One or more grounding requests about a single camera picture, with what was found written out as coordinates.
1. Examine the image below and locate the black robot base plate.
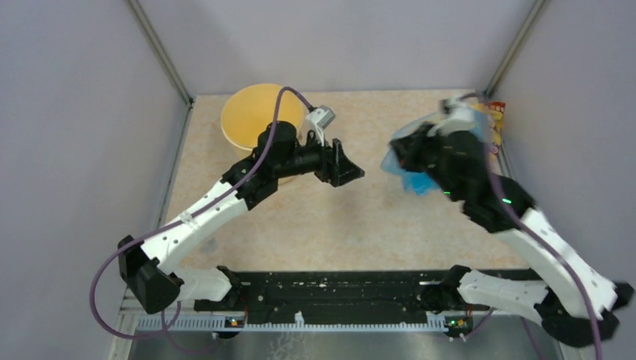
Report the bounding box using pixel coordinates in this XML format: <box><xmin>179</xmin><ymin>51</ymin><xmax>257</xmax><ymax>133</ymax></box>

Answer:
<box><xmin>193</xmin><ymin>270</ymin><xmax>476</xmax><ymax>326</ymax></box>

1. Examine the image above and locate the yellow crumpled snack bag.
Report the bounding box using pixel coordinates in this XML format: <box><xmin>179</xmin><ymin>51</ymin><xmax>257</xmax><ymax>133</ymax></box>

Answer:
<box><xmin>471</xmin><ymin>101</ymin><xmax>506</xmax><ymax>161</ymax></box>

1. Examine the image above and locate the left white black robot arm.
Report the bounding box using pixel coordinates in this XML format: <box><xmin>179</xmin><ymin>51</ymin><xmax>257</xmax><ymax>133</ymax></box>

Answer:
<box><xmin>118</xmin><ymin>121</ymin><xmax>365</xmax><ymax>314</ymax></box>

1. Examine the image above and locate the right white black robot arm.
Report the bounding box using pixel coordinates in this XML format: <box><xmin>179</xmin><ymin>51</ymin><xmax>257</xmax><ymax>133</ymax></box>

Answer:
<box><xmin>389</xmin><ymin>123</ymin><xmax>635</xmax><ymax>348</ymax></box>

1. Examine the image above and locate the yellow capybara trash bin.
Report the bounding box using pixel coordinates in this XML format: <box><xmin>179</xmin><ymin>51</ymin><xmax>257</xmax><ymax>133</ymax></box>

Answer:
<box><xmin>220</xmin><ymin>83</ymin><xmax>307</xmax><ymax>159</ymax></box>

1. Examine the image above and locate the left aluminium frame post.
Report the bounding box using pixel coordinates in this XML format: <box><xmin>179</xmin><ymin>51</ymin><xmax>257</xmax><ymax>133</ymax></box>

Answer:
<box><xmin>125</xmin><ymin>0</ymin><xmax>194</xmax><ymax>108</ymax></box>

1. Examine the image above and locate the blue plastic trash bag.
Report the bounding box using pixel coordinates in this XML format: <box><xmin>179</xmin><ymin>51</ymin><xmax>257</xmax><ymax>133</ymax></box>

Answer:
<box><xmin>380</xmin><ymin>109</ymin><xmax>486</xmax><ymax>196</ymax></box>

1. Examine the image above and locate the aluminium frame post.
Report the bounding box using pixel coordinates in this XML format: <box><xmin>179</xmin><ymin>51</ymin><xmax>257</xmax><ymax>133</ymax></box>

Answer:
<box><xmin>125</xmin><ymin>0</ymin><xmax>194</xmax><ymax>108</ymax></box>
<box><xmin>483</xmin><ymin>0</ymin><xmax>551</xmax><ymax>98</ymax></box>

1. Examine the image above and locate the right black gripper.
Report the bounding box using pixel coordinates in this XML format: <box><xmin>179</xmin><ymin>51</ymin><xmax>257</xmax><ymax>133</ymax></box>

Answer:
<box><xmin>387</xmin><ymin>121</ymin><xmax>460</xmax><ymax>202</ymax></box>

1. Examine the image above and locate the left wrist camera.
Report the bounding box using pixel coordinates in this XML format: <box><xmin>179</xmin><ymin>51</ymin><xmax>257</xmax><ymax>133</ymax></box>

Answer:
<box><xmin>304</xmin><ymin>106</ymin><xmax>336</xmax><ymax>146</ymax></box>

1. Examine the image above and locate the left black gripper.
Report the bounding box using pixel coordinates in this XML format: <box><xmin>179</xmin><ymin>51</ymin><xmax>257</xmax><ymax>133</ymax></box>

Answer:
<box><xmin>274</xmin><ymin>126</ymin><xmax>364</xmax><ymax>186</ymax></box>

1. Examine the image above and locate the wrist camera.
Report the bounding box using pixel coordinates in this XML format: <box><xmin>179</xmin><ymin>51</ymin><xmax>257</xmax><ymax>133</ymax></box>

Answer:
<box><xmin>304</xmin><ymin>106</ymin><xmax>336</xmax><ymax>146</ymax></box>
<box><xmin>427</xmin><ymin>94</ymin><xmax>478</xmax><ymax>137</ymax></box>

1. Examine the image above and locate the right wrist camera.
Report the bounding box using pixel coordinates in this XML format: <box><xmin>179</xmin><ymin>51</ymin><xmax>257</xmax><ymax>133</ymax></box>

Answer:
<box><xmin>427</xmin><ymin>94</ymin><xmax>478</xmax><ymax>137</ymax></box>

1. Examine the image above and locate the right aluminium frame post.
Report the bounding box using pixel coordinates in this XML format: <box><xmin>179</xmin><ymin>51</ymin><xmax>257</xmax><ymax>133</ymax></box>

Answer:
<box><xmin>483</xmin><ymin>0</ymin><xmax>551</xmax><ymax>98</ymax></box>

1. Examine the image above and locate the white slotted cable duct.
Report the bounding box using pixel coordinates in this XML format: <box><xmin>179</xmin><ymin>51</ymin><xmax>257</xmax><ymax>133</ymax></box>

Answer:
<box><xmin>136</xmin><ymin>310</ymin><xmax>449</xmax><ymax>333</ymax></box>

